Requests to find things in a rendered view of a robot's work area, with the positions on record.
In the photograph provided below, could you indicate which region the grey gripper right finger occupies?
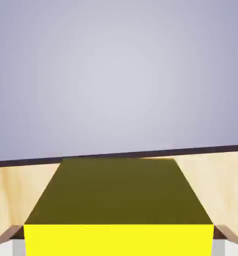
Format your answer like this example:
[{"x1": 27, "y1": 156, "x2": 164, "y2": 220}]
[{"x1": 212, "y1": 224, "x2": 238, "y2": 256}]

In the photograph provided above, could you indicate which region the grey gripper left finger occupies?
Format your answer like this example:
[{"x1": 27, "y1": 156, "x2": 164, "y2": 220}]
[{"x1": 0, "y1": 224, "x2": 27, "y2": 256}]

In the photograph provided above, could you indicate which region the small yellow cube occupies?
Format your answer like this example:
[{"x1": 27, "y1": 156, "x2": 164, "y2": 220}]
[{"x1": 23, "y1": 157, "x2": 214, "y2": 256}]

